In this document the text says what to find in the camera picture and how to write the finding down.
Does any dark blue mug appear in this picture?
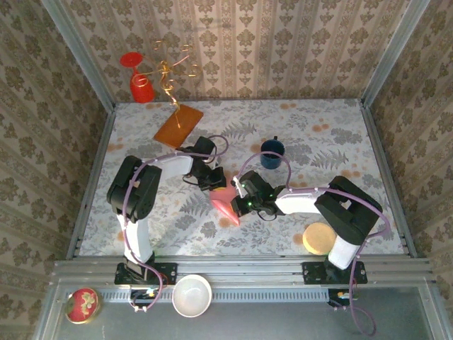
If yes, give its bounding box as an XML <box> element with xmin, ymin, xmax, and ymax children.
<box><xmin>260</xmin><ymin>135</ymin><xmax>287</xmax><ymax>170</ymax></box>

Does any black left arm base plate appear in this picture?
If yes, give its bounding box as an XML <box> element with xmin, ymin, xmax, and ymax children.
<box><xmin>113</xmin><ymin>261</ymin><xmax>178</xmax><ymax>286</ymax></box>

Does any white bowl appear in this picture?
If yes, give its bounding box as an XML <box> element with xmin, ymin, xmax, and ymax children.
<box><xmin>171</xmin><ymin>274</ymin><xmax>213</xmax><ymax>318</ymax></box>

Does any aluminium corner post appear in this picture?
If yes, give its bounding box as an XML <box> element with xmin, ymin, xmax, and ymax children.
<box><xmin>361</xmin><ymin>0</ymin><xmax>432</xmax><ymax>107</ymax></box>
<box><xmin>41</xmin><ymin>0</ymin><xmax>117</xmax><ymax>111</ymax></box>

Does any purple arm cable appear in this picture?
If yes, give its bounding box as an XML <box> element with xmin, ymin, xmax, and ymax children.
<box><xmin>235</xmin><ymin>152</ymin><xmax>392</xmax><ymax>336</ymax></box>
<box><xmin>120</xmin><ymin>134</ymin><xmax>230</xmax><ymax>315</ymax></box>

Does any grey slotted cable duct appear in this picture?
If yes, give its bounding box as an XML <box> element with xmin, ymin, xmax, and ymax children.
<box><xmin>93</xmin><ymin>286</ymin><xmax>332</xmax><ymax>305</ymax></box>

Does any floral patterned table cover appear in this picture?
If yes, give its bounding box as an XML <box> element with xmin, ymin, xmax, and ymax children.
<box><xmin>78</xmin><ymin>98</ymin><xmax>406</xmax><ymax>256</ymax></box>

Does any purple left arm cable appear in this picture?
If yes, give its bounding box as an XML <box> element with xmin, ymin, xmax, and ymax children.
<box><xmin>120</xmin><ymin>134</ymin><xmax>230</xmax><ymax>315</ymax></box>

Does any grey metal shelf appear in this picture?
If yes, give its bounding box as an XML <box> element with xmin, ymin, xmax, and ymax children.
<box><xmin>33</xmin><ymin>278</ymin><xmax>452</xmax><ymax>340</ymax></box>

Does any pink square paper sheet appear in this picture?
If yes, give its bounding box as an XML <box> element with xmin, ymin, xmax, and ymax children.
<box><xmin>208</xmin><ymin>183</ymin><xmax>241</xmax><ymax>227</ymax></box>

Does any aluminium cross rail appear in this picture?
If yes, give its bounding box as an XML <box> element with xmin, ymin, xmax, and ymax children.
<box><xmin>52</xmin><ymin>254</ymin><xmax>437</xmax><ymax>284</ymax></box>

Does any red round tin, gold pattern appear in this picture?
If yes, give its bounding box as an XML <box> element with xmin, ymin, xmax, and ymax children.
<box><xmin>64</xmin><ymin>287</ymin><xmax>103</xmax><ymax>325</ymax></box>

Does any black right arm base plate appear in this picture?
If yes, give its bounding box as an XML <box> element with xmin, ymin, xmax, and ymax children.
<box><xmin>302</xmin><ymin>261</ymin><xmax>368</xmax><ymax>285</ymax></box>

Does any gold wire tree, wooden base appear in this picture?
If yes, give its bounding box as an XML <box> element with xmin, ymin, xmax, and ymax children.
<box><xmin>151</xmin><ymin>40</ymin><xmax>205</xmax><ymax>151</ymax></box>

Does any aluminium side rail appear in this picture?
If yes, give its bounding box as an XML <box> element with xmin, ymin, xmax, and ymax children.
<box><xmin>66</xmin><ymin>106</ymin><xmax>117</xmax><ymax>259</ymax></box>
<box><xmin>360</xmin><ymin>101</ymin><xmax>418</xmax><ymax>258</ymax></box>

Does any red plastic wine glass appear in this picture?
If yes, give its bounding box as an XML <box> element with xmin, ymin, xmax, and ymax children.
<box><xmin>119</xmin><ymin>52</ymin><xmax>156</xmax><ymax>104</ymax></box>

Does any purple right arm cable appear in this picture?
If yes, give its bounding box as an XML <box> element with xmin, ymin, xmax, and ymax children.
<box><xmin>235</xmin><ymin>152</ymin><xmax>392</xmax><ymax>336</ymax></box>

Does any round cork disc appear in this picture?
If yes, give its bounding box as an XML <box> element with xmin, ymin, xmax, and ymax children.
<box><xmin>302</xmin><ymin>222</ymin><xmax>337</xmax><ymax>256</ymax></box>

